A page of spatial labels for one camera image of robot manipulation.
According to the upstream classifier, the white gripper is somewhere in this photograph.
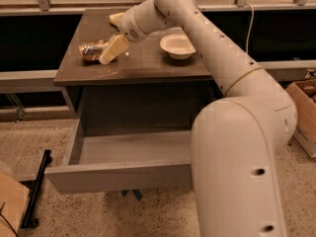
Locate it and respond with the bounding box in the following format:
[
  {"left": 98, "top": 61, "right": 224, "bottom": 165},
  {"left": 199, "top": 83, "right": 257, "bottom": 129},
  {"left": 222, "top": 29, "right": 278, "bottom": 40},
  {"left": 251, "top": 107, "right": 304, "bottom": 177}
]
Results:
[{"left": 99, "top": 8, "right": 147, "bottom": 64}]

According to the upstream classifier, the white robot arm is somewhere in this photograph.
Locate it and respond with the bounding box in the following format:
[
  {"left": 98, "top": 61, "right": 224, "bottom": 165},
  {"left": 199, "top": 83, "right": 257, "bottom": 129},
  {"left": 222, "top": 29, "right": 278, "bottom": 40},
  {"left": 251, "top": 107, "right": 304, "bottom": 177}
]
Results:
[{"left": 101, "top": 0, "right": 297, "bottom": 237}]

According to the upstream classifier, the dark grey drawer cabinet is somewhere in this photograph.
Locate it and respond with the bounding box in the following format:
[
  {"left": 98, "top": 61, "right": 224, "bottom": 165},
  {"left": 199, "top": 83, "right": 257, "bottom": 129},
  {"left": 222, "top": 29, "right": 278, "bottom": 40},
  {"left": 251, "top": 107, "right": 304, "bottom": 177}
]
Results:
[{"left": 54, "top": 10, "right": 222, "bottom": 136}]

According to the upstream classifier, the open grey top drawer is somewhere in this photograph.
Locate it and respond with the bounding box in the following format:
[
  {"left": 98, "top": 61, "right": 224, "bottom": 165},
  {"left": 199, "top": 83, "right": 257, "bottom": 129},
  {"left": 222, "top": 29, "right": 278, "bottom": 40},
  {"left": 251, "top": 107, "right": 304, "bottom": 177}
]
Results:
[{"left": 45, "top": 119, "right": 191, "bottom": 194}]

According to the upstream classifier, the yellow sponge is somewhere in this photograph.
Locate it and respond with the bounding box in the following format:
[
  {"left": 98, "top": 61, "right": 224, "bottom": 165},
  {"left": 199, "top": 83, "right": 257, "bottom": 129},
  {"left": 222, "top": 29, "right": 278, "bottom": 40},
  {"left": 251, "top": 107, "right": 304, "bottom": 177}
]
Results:
[{"left": 110, "top": 13, "right": 123, "bottom": 27}]

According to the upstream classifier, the white paper bowl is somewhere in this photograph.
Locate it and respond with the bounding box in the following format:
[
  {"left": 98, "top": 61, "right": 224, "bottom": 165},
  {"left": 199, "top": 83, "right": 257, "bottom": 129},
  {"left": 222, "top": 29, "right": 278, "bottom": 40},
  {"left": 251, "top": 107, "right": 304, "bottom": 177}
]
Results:
[{"left": 160, "top": 34, "right": 196, "bottom": 60}]

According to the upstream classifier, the cardboard box at left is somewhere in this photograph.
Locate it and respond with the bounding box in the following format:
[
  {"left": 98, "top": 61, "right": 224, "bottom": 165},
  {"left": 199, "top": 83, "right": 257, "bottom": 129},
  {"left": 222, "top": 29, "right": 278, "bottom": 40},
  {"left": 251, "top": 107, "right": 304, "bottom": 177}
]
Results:
[{"left": 0, "top": 171, "right": 30, "bottom": 237}]

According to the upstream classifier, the cardboard box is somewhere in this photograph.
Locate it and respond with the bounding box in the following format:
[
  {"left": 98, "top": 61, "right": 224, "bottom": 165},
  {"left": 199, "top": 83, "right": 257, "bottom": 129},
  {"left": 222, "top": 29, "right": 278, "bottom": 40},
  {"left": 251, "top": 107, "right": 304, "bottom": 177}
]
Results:
[
  {"left": 286, "top": 79, "right": 316, "bottom": 158},
  {"left": 0, "top": 171, "right": 30, "bottom": 237}
]

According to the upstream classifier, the cardboard box at right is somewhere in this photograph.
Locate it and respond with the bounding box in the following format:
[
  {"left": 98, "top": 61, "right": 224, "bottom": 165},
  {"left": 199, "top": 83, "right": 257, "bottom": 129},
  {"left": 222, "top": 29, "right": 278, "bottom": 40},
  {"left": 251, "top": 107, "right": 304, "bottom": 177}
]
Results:
[{"left": 286, "top": 79, "right": 316, "bottom": 158}]

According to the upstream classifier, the black metal floor stand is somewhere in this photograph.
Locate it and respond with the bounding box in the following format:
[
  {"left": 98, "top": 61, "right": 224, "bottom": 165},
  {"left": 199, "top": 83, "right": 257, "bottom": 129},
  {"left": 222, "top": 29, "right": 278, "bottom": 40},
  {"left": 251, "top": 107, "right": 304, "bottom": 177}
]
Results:
[{"left": 21, "top": 149, "right": 52, "bottom": 229}]

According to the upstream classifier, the grey window rail frame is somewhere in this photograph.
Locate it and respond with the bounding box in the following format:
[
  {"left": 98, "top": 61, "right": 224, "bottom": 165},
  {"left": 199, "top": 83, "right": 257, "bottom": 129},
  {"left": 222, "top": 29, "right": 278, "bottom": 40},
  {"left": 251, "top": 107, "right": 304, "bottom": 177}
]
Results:
[{"left": 0, "top": 0, "right": 316, "bottom": 17}]

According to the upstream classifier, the white hanging cable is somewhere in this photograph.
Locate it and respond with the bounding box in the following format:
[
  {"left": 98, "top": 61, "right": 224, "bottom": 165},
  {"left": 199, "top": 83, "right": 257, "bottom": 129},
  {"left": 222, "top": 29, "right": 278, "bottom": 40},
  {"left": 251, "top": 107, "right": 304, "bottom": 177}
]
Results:
[{"left": 245, "top": 3, "right": 256, "bottom": 55}]

